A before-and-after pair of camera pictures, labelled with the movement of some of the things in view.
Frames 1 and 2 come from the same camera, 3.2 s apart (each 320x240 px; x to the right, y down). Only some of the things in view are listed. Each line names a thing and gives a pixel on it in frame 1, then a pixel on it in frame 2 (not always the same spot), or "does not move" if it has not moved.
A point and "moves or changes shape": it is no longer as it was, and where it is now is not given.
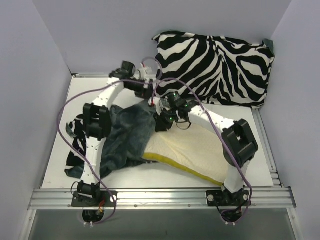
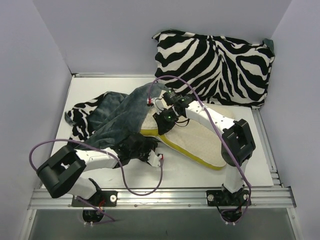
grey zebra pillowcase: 132,130 moves or changes shape
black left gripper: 146,92 to 144,146
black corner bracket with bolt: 106,199 does not move
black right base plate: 222,198 does not move
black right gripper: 161,121 does not move
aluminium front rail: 263,198 does not move
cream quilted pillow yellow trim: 195,148 moves or changes shape
